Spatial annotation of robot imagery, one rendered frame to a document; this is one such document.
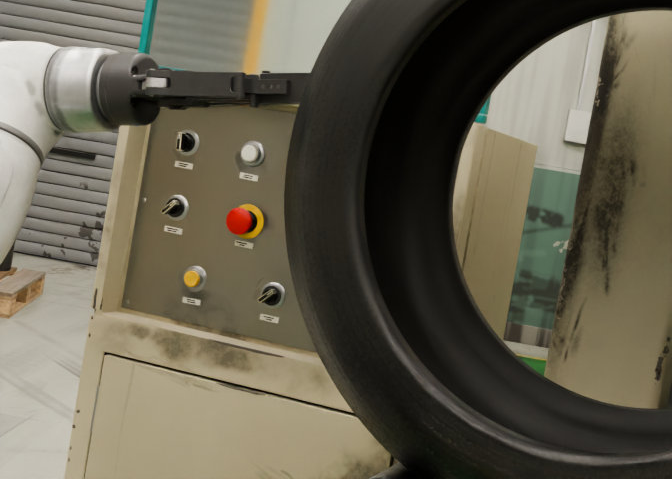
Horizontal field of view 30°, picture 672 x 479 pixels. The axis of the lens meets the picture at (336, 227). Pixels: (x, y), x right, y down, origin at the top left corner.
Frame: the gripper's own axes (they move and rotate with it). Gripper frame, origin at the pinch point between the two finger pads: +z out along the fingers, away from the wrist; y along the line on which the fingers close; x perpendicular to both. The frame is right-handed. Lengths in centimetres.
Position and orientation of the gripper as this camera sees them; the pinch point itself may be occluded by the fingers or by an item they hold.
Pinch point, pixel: (294, 88)
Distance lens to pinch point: 125.0
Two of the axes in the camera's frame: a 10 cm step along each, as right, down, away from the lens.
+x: -0.4, 10.0, 0.0
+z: 9.3, 0.3, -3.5
